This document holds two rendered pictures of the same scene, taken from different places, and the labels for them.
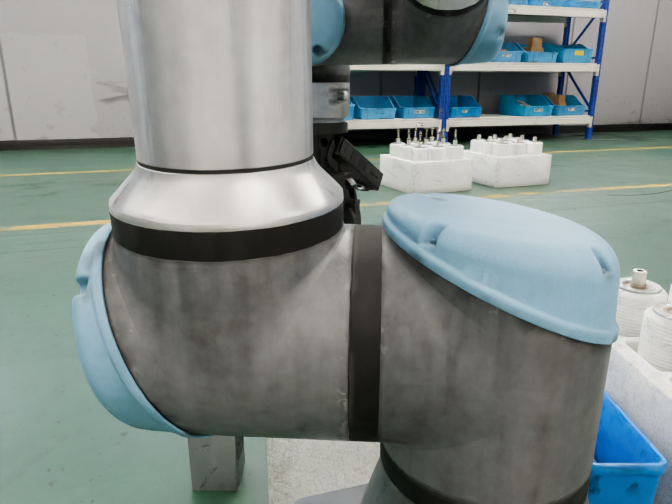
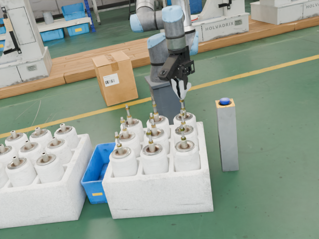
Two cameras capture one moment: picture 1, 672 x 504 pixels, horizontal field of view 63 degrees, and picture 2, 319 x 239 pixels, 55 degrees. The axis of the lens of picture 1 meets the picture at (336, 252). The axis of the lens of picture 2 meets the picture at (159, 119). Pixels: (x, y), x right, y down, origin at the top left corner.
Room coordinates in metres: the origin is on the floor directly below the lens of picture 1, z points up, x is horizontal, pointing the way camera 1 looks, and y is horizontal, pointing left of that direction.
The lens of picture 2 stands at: (1.86, 0.06, 0.85)
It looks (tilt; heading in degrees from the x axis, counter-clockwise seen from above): 26 degrees down; 188
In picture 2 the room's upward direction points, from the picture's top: 10 degrees counter-clockwise
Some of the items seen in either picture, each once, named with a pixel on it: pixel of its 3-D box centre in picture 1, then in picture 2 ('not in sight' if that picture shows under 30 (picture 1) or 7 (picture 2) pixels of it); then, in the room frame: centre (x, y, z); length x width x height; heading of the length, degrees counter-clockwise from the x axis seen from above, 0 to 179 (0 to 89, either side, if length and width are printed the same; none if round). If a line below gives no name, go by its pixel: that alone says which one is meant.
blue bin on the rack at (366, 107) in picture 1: (370, 107); not in sight; (5.66, -0.34, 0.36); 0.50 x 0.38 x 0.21; 18
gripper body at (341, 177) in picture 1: (314, 172); (180, 62); (0.66, 0.03, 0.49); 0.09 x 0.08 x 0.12; 140
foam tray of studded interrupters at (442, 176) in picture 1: (424, 172); not in sight; (3.23, -0.52, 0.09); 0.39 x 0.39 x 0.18; 24
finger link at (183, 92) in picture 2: not in sight; (186, 87); (0.68, 0.04, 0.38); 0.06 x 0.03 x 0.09; 140
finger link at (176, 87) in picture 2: not in sight; (179, 86); (0.65, 0.01, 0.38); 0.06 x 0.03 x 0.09; 141
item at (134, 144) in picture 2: not in sight; (130, 155); (0.79, -0.23, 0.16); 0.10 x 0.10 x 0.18
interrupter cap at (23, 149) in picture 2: not in sight; (29, 147); (0.79, -0.65, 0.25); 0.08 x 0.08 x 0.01
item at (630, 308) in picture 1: (629, 333); (53, 178); (0.90, -0.53, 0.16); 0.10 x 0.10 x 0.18
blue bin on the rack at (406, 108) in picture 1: (408, 106); not in sight; (5.80, -0.75, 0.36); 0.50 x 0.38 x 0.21; 18
